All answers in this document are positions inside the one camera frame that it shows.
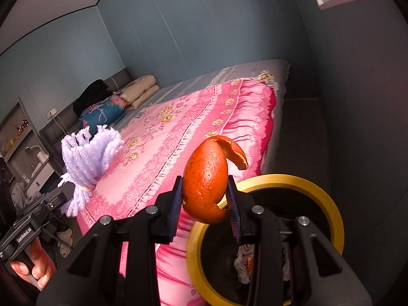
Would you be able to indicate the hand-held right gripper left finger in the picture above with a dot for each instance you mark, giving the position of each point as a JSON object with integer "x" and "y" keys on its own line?
{"x": 177, "y": 213}

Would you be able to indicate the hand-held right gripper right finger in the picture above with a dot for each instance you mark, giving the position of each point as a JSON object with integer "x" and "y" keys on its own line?
{"x": 236, "y": 216}

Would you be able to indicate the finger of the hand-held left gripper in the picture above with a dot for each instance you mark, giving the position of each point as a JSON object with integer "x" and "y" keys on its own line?
{"x": 52, "y": 199}

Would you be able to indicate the orange peel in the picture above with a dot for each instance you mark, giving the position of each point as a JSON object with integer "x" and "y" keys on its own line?
{"x": 204, "y": 181}

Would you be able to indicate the purple knitted sock bundle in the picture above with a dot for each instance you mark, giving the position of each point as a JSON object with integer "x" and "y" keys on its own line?
{"x": 86, "y": 159}

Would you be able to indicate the black trash bin yellow rim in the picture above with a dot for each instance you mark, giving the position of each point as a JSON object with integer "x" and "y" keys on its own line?
{"x": 277, "y": 178}

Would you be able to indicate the person's left hand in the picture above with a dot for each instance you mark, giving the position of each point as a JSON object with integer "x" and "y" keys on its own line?
{"x": 40, "y": 261}

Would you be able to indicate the white shoe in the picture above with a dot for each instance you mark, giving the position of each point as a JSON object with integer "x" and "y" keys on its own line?
{"x": 64, "y": 251}
{"x": 65, "y": 236}

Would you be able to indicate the white plastic bag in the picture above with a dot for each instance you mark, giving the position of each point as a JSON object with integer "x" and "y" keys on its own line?
{"x": 242, "y": 261}

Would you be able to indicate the white desk lamp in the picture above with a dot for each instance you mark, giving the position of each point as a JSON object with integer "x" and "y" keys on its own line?
{"x": 32, "y": 148}

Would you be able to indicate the grey shelf unit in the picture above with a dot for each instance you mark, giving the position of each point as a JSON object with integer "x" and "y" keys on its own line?
{"x": 32, "y": 137}

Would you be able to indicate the row of small bottles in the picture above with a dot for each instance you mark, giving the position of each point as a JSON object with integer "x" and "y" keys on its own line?
{"x": 20, "y": 126}

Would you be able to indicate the pink floral bedsheet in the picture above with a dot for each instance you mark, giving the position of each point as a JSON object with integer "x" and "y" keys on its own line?
{"x": 178, "y": 127}

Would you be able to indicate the blue floral folded quilt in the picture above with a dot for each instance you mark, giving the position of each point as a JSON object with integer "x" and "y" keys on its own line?
{"x": 102, "y": 111}

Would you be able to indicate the black folded clothing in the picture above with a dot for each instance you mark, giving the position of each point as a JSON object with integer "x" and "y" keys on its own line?
{"x": 92, "y": 94}

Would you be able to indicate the beige folded quilt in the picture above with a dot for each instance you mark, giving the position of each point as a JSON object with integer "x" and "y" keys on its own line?
{"x": 140, "y": 89}

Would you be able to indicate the grey padded headboard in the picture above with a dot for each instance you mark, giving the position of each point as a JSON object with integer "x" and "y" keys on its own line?
{"x": 121, "y": 76}

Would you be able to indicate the grey striped bed sheet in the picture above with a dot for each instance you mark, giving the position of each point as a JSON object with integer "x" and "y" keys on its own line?
{"x": 255, "y": 67}

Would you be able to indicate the white wall socket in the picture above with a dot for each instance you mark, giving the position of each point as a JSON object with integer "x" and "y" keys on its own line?
{"x": 53, "y": 113}

